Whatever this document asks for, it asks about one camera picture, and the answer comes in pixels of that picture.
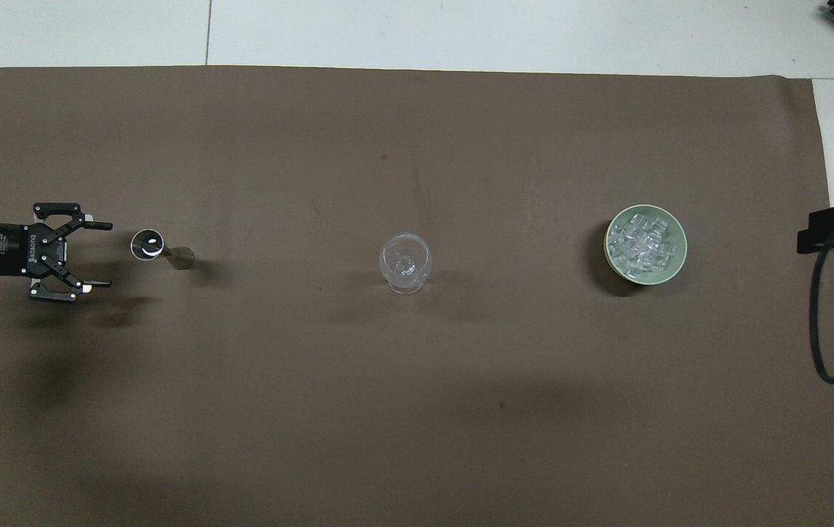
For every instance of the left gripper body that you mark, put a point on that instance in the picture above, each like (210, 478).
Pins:
(6, 249)

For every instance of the clear wine glass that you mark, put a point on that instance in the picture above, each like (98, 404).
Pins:
(406, 263)

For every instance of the pile of clear ice cubes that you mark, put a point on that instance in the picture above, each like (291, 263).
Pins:
(643, 241)

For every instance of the green bowl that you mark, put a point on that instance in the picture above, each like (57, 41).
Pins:
(673, 269)

